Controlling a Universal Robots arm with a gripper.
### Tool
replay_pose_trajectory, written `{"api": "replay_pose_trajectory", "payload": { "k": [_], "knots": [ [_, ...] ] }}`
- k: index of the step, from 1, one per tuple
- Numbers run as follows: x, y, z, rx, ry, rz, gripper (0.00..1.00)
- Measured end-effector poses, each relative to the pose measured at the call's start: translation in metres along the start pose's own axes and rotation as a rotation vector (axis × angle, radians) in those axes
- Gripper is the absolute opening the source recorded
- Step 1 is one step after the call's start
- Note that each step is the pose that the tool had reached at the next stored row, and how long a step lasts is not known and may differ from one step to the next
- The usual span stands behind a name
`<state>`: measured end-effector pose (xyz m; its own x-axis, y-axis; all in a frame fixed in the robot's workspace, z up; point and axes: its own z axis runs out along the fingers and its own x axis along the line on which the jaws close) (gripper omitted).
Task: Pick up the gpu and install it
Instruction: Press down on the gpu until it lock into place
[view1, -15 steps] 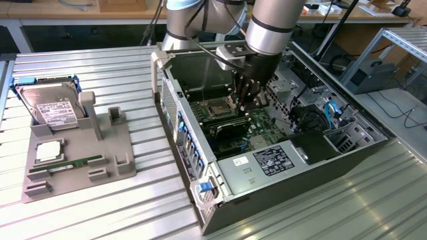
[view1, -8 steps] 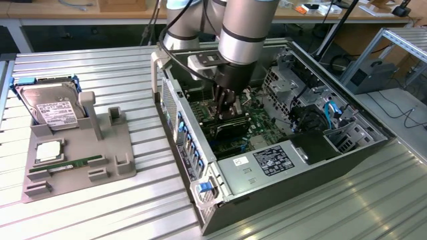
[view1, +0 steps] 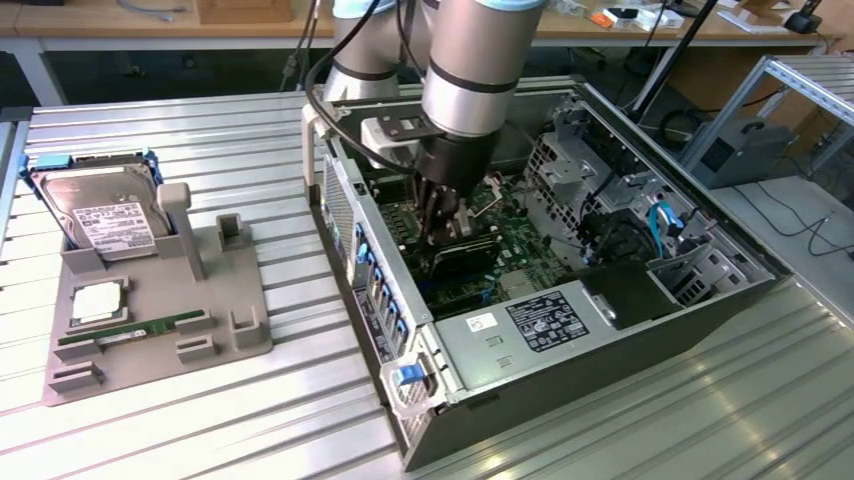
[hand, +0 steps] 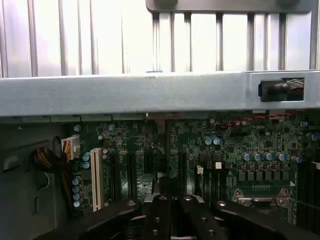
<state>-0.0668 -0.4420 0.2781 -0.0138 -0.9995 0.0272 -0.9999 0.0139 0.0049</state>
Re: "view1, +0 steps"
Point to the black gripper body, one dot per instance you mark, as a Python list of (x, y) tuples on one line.
[(456, 160)]

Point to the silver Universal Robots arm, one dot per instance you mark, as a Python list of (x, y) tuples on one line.
[(480, 50)]

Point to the green motherboard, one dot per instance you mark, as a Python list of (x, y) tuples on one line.
[(514, 225)]

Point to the silver metal disk bay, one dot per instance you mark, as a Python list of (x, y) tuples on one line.
[(560, 170)]

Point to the silver chipset heatsink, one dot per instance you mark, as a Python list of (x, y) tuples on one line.
[(516, 283)]

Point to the grey power supply unit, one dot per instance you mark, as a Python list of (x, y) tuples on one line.
[(527, 330)]

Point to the blue case release latch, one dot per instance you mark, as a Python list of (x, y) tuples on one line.
[(408, 376)]

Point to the orange and white box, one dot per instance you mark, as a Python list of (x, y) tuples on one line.
[(603, 18)]

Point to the open grey PC case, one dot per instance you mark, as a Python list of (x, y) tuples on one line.
[(534, 400)]

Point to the black tripod pole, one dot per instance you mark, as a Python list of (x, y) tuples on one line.
[(674, 55)]

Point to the white small box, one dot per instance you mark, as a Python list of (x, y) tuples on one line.
[(650, 17)]

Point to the grey electronics unit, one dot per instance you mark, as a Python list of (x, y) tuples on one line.
[(740, 152)]

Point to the grey parts rack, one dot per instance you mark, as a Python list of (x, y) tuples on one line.
[(160, 350)]

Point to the silver hard disk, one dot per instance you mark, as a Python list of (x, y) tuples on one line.
[(100, 210)]

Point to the green RAM stick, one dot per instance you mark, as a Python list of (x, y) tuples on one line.
[(133, 329)]

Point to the white paper stack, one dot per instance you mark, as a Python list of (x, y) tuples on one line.
[(750, 21)]

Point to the silver CPU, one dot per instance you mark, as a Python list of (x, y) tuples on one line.
[(97, 305)]

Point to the blue disk caddy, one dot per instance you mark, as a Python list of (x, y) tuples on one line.
[(49, 162)]

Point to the black desk device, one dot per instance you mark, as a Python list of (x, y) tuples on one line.
[(802, 21)]

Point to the wooden desk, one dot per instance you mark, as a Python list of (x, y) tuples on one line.
[(100, 27)]

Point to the aluminium profile bar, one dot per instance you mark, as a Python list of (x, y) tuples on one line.
[(13, 150)]

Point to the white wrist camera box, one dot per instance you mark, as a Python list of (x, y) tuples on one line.
[(387, 145)]

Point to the aluminium profile frame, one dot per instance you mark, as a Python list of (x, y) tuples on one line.
[(810, 75)]

